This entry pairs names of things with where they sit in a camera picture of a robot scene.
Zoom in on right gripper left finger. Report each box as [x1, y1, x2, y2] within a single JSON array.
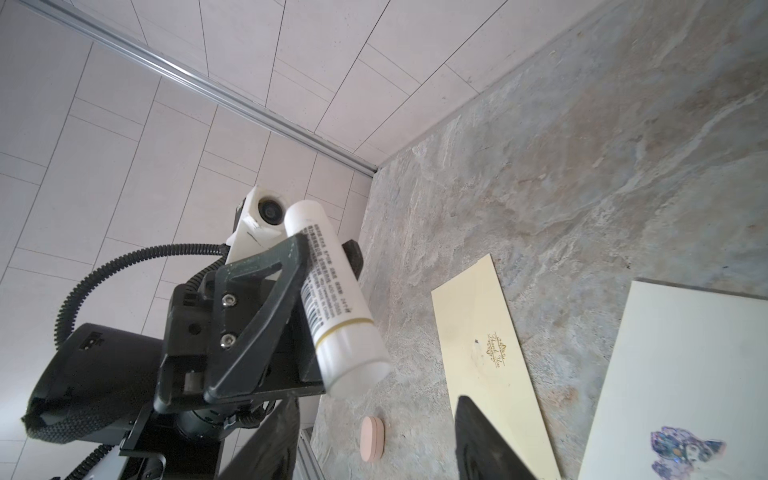
[[217, 397, 300, 480]]

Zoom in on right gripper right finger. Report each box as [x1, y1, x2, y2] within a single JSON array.
[[455, 396, 535, 480]]

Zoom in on cream white envelope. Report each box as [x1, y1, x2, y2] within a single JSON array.
[[579, 281, 767, 479]]

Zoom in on white glue stick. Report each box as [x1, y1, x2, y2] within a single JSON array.
[[285, 200, 392, 398]]

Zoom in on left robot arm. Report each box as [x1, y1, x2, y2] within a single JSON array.
[[22, 233, 325, 479]]

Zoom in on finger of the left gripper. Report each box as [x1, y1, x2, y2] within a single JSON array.
[[342, 239, 364, 279], [204, 233, 310, 404]]

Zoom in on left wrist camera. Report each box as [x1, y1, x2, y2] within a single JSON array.
[[225, 185, 289, 264]]

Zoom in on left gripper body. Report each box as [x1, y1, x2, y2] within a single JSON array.
[[153, 281, 325, 414]]

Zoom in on pink oval eraser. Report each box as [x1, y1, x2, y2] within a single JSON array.
[[360, 416, 385, 463]]

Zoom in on yellow envelope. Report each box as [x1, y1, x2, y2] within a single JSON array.
[[431, 255, 561, 479]]

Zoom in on aluminium rail frame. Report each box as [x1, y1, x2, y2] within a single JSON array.
[[292, 429, 326, 480]]

